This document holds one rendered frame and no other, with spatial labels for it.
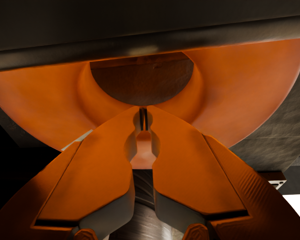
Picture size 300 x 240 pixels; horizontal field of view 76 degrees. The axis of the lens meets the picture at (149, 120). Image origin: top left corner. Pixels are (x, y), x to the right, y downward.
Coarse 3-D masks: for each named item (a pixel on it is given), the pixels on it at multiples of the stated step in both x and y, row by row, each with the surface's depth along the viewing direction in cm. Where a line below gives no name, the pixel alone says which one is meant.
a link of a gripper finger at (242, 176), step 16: (208, 144) 8; (224, 160) 8; (240, 160) 7; (240, 176) 7; (256, 176) 7; (240, 192) 6; (256, 192) 6; (272, 192) 6; (256, 208) 6; (272, 208) 6; (288, 208) 6; (208, 224) 6; (224, 224) 5; (240, 224) 5; (256, 224) 5; (272, 224) 5; (288, 224) 5
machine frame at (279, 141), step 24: (96, 72) 16; (120, 72) 16; (144, 72) 16; (168, 72) 17; (192, 72) 17; (120, 96) 18; (144, 96) 18; (168, 96) 18; (288, 96) 19; (0, 120) 20; (288, 120) 21; (0, 144) 24; (24, 144) 23; (240, 144) 34; (264, 144) 34; (288, 144) 34; (264, 168) 40
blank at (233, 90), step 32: (224, 64) 9; (256, 64) 9; (288, 64) 9; (0, 96) 10; (32, 96) 10; (64, 96) 10; (96, 96) 12; (192, 96) 12; (224, 96) 10; (256, 96) 10; (32, 128) 12; (64, 128) 12; (224, 128) 12; (256, 128) 12
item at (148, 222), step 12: (0, 192) 22; (12, 192) 22; (0, 204) 21; (144, 204) 29; (144, 216) 28; (156, 216) 30; (120, 228) 24; (132, 228) 25; (144, 228) 27; (156, 228) 29; (168, 228) 33
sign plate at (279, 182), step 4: (268, 172) 41; (272, 172) 41; (276, 172) 41; (280, 172) 41; (264, 176) 41; (268, 176) 41; (272, 176) 41; (276, 176) 41; (280, 176) 41; (284, 176) 41; (268, 180) 40; (272, 180) 40; (276, 180) 40; (280, 180) 40; (284, 180) 40; (272, 184) 41; (276, 184) 41; (280, 184) 41; (276, 188) 43
